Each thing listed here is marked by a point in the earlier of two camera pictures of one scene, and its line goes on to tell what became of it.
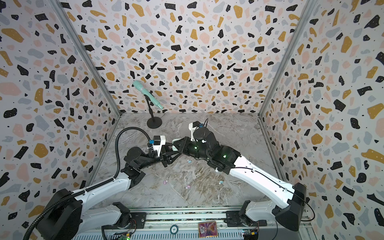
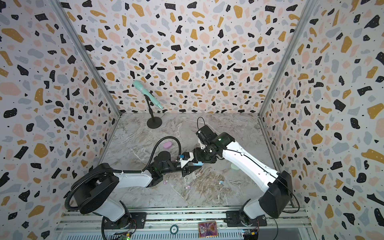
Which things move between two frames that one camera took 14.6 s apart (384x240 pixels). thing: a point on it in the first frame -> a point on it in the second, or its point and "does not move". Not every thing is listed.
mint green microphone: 139,85 does not move
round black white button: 174,229 does not move
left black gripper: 167,158 -> 186,170
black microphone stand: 155,122 does not move
